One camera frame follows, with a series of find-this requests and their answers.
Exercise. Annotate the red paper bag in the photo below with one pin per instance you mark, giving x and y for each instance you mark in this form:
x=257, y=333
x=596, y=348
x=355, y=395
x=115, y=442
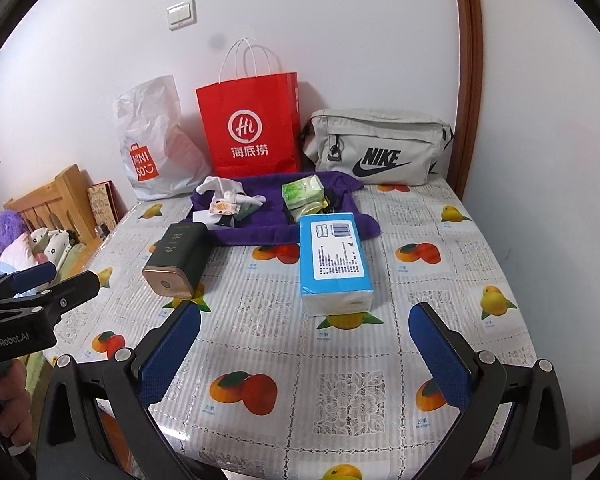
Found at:
x=250, y=125

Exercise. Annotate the mint green cloth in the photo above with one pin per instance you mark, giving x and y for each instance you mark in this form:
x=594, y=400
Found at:
x=247, y=208

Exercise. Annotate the wooden headboard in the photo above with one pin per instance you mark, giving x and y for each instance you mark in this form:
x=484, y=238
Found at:
x=65, y=190

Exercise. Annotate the person's left hand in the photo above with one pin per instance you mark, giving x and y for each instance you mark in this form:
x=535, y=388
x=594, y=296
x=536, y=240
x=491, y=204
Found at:
x=12, y=405

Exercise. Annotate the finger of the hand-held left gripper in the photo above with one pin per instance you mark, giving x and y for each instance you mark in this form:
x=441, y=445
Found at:
x=75, y=290
x=30, y=277

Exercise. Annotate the purple plush toy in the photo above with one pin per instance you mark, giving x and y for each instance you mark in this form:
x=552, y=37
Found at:
x=11, y=227

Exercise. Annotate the blue tissue pack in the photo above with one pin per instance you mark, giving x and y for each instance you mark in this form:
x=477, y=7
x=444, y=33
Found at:
x=335, y=260

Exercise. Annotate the fruit print tablecloth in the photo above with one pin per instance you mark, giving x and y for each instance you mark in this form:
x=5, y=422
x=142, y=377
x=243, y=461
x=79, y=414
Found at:
x=330, y=385

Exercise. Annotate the white plastic shopping bag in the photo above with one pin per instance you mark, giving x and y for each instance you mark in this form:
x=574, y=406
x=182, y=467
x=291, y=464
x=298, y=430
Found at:
x=155, y=130

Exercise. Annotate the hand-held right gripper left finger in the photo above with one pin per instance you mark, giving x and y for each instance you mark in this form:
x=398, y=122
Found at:
x=172, y=355

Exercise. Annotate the grey waist bag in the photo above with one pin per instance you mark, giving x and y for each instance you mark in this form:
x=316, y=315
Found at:
x=380, y=150

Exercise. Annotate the pastel striped bedding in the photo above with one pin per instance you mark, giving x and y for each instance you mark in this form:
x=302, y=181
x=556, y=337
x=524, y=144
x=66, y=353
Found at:
x=15, y=257

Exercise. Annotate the patterned book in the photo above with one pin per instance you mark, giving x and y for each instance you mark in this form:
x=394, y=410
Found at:
x=102, y=202

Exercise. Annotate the small white cloth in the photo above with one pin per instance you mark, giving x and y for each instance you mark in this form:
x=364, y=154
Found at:
x=259, y=199

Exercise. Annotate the purple towel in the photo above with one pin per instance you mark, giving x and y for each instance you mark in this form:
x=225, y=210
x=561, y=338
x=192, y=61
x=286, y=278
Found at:
x=275, y=225

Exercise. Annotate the green tissue pack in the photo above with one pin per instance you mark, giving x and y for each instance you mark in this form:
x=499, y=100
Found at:
x=302, y=191

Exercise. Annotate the green bed blanket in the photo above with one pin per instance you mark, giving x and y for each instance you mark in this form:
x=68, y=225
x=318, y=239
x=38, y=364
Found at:
x=74, y=260

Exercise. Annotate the white light switch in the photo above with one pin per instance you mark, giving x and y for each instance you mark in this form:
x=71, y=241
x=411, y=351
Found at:
x=181, y=14

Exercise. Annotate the dark green gift box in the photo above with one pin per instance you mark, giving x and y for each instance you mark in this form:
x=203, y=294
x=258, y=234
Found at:
x=180, y=255

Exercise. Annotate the fruit print packet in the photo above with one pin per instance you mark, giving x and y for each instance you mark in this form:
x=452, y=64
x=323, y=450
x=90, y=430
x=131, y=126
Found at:
x=222, y=207

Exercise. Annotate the white spotted plush toy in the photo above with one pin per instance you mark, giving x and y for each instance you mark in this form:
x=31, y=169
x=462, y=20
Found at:
x=50, y=245

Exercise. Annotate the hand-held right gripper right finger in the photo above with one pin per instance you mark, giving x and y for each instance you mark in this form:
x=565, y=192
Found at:
x=440, y=360

